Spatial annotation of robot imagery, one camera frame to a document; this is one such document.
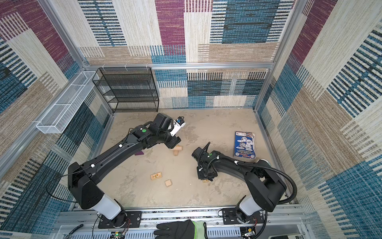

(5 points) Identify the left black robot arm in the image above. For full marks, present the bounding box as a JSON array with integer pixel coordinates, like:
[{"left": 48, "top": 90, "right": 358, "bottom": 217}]
[{"left": 67, "top": 113, "right": 185, "bottom": 228}]

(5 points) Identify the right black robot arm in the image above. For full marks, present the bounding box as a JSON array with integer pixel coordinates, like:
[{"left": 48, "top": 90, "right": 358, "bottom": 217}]
[{"left": 192, "top": 144, "right": 297, "bottom": 224}]

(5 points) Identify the dotted wood block front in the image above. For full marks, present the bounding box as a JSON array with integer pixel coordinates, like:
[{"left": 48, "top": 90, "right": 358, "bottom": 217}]
[{"left": 150, "top": 172, "right": 162, "bottom": 180}]

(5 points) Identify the small square wood block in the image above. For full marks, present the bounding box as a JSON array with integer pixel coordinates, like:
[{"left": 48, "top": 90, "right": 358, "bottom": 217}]
[{"left": 165, "top": 179, "right": 172, "bottom": 187}]

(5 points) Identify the blue printed package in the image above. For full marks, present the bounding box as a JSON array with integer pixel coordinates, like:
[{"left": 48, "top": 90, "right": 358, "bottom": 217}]
[{"left": 234, "top": 131, "right": 256, "bottom": 159}]

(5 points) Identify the black and green glove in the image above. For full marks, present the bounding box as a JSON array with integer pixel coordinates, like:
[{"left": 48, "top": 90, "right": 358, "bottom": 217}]
[{"left": 153, "top": 220, "right": 208, "bottom": 239}]

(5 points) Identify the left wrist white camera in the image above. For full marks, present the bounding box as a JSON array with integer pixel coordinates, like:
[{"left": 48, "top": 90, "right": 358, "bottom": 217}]
[{"left": 170, "top": 117, "right": 186, "bottom": 136}]

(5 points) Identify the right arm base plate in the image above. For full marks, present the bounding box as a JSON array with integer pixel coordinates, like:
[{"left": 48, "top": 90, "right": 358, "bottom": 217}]
[{"left": 218, "top": 208, "right": 265, "bottom": 225}]

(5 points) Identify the black wire shelf rack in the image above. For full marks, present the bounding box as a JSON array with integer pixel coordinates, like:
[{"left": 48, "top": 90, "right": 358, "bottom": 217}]
[{"left": 92, "top": 67, "right": 159, "bottom": 113}]

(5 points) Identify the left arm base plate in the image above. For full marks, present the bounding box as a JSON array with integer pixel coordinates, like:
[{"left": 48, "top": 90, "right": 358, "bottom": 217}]
[{"left": 97, "top": 211, "right": 142, "bottom": 229}]

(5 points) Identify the white wire mesh basket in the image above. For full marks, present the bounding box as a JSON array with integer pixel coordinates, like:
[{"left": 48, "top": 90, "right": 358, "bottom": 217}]
[{"left": 36, "top": 71, "right": 96, "bottom": 134}]

